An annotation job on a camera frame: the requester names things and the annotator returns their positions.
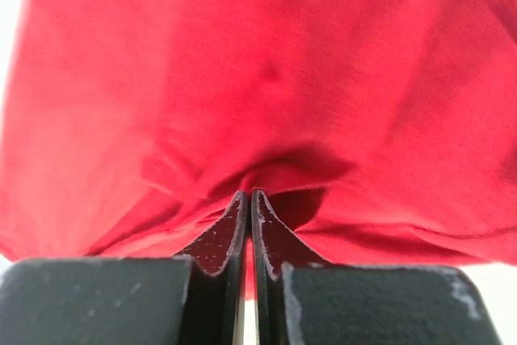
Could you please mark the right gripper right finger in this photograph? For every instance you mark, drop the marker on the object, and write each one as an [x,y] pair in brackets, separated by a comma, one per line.
[277,253]

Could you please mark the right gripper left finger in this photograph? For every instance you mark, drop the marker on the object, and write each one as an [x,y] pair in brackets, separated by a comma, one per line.
[213,310]

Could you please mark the red t shirt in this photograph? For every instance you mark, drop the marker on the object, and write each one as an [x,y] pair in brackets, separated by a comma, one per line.
[383,131]

